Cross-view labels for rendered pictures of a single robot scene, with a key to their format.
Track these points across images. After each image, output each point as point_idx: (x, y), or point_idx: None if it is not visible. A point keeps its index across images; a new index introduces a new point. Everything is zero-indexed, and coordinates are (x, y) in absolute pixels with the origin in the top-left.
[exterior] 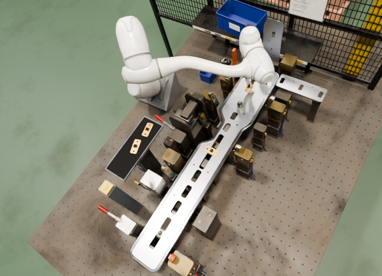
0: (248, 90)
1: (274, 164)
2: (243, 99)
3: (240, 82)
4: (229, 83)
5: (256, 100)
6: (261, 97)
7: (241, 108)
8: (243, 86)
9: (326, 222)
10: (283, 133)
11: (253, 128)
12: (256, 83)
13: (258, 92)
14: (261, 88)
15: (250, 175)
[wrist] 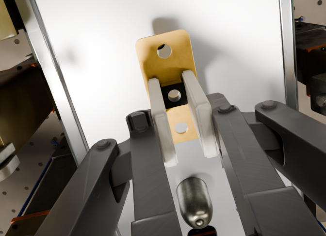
0: (192, 127)
1: (325, 121)
2: (179, 148)
3: (62, 57)
4: (24, 133)
5: (249, 103)
6: (265, 65)
7: (211, 194)
8: (108, 75)
9: None
10: (301, 19)
11: (320, 221)
12: None
13: (222, 47)
14: (222, 2)
15: None
